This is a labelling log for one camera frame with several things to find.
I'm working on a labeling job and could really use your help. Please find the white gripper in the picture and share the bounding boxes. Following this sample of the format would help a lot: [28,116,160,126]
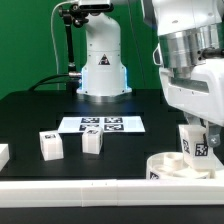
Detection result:
[159,61,224,148]

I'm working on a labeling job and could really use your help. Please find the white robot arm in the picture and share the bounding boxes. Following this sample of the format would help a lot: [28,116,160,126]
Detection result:
[78,0,224,147]

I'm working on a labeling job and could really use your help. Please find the white sheet with tags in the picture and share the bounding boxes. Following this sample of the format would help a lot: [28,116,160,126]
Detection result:
[58,116,145,133]

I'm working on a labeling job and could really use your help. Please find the white block at left edge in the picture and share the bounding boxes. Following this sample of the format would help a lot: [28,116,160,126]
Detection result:
[0,144,9,171]

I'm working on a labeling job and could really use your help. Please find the white obstacle wall frame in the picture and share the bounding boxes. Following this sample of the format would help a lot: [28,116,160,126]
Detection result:
[0,171,224,208]

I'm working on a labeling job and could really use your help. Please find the black cables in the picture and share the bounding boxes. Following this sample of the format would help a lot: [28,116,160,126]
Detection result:
[28,73,81,92]

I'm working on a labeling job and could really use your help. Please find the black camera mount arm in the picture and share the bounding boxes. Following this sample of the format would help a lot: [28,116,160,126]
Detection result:
[59,5,88,94]

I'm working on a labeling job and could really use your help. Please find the white cable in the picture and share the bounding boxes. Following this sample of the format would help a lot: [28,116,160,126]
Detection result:
[50,0,79,91]

